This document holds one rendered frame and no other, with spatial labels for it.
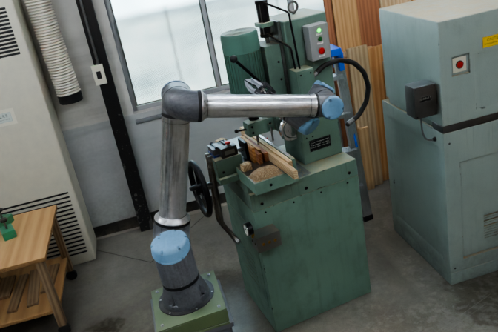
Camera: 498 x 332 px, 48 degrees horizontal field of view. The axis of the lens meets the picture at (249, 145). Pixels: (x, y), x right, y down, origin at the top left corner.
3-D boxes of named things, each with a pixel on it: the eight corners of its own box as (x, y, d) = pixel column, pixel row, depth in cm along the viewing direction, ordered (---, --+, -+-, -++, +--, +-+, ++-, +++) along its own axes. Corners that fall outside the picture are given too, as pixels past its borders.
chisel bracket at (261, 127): (244, 136, 280) (241, 121, 276) (270, 128, 284) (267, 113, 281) (250, 141, 273) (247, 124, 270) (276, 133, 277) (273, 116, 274)
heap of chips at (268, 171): (247, 176, 257) (246, 168, 256) (275, 167, 261) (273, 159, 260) (255, 182, 249) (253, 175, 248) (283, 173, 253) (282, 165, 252)
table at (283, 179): (196, 160, 301) (194, 150, 298) (249, 143, 310) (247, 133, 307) (237, 203, 247) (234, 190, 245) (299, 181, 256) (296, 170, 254)
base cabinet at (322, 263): (244, 288, 329) (220, 180, 303) (330, 254, 346) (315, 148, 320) (276, 333, 290) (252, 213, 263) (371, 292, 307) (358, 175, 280)
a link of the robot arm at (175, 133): (153, 264, 231) (158, 86, 206) (152, 243, 247) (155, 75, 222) (190, 263, 234) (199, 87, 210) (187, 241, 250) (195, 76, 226)
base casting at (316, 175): (221, 180, 303) (218, 164, 300) (315, 149, 320) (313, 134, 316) (253, 213, 264) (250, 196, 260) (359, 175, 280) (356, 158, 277)
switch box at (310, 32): (306, 59, 264) (301, 25, 258) (324, 54, 267) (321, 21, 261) (313, 61, 258) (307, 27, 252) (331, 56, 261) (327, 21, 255)
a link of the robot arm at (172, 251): (162, 293, 217) (149, 255, 210) (160, 269, 232) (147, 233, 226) (200, 281, 218) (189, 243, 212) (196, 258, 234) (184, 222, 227)
